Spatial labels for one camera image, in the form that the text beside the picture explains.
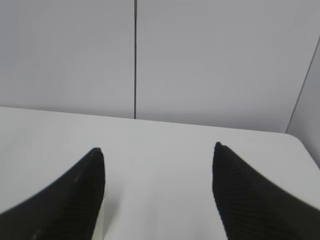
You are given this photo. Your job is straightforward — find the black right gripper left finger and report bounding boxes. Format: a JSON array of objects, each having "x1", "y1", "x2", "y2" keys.
[{"x1": 0, "y1": 148, "x2": 105, "y2": 240}]

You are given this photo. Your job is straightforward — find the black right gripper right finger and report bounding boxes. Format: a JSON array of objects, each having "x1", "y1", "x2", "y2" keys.
[{"x1": 212, "y1": 142, "x2": 320, "y2": 240}]

